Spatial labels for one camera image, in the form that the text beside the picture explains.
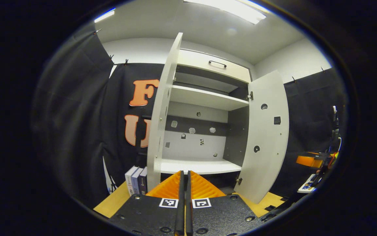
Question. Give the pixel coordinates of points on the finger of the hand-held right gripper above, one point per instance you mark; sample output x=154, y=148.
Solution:
x=308, y=161

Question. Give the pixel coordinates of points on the pale blue book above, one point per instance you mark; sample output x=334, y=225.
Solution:
x=136, y=182

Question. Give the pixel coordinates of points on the shoe cabinet door headphone sticker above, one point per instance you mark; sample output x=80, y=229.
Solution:
x=267, y=137

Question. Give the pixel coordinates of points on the beige double-door shoe cabinet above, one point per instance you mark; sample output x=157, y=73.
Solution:
x=237, y=131

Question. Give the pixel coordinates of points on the beige cabinet drawer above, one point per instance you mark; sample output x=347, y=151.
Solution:
x=195, y=62

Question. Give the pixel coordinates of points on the large ceiling light panel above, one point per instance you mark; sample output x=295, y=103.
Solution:
x=231, y=8

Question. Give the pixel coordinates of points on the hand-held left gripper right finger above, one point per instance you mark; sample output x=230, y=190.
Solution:
x=221, y=216

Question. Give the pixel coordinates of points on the metal door hinge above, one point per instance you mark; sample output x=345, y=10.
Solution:
x=250, y=95
x=239, y=181

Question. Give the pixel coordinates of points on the shoe cabinet door camera sticker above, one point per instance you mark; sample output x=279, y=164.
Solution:
x=162, y=108

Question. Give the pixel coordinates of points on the white cabinet shelf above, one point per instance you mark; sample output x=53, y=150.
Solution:
x=204, y=98

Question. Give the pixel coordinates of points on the white cabinet bottom board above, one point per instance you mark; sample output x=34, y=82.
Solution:
x=201, y=166

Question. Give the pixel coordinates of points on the black backdrop cloth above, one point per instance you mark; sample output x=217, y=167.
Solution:
x=73, y=124

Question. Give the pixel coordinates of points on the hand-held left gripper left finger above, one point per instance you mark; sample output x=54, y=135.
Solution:
x=145, y=216

